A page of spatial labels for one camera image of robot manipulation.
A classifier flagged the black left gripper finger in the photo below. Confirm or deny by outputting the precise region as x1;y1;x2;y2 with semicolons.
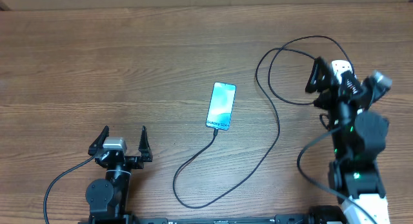
138;126;153;162
88;125;110;156

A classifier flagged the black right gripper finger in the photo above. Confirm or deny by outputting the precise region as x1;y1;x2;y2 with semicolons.
305;57;332;94
338;72;363;97

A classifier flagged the black charger cable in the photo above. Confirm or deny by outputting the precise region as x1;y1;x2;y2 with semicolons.
172;36;356;210

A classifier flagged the blue Galaxy smartphone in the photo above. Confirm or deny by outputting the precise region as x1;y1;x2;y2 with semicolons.
206;82;236;130

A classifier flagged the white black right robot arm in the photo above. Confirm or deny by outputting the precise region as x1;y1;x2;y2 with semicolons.
305;57;392;223

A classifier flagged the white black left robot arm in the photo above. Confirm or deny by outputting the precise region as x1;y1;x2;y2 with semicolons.
85;126;153;224

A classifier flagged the white power strip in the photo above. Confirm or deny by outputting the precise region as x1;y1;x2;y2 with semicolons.
331;60;357;84

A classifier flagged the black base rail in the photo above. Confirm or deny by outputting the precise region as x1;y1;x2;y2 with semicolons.
80;214;341;224

